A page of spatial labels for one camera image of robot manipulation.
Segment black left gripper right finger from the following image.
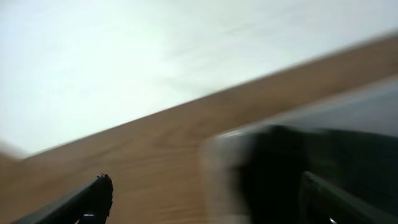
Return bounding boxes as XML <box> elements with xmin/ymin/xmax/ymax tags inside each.
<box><xmin>298</xmin><ymin>172</ymin><xmax>397</xmax><ymax>224</ymax></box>

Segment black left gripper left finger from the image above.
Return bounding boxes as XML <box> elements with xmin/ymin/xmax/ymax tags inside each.
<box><xmin>12</xmin><ymin>174</ymin><xmax>113</xmax><ymax>224</ymax></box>

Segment black trousers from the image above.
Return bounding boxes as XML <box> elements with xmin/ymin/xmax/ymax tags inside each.
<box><xmin>237</xmin><ymin>126</ymin><xmax>397</xmax><ymax>223</ymax></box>

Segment clear plastic storage container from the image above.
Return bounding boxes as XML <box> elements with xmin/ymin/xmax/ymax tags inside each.
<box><xmin>201</xmin><ymin>77</ymin><xmax>397</xmax><ymax>223</ymax></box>

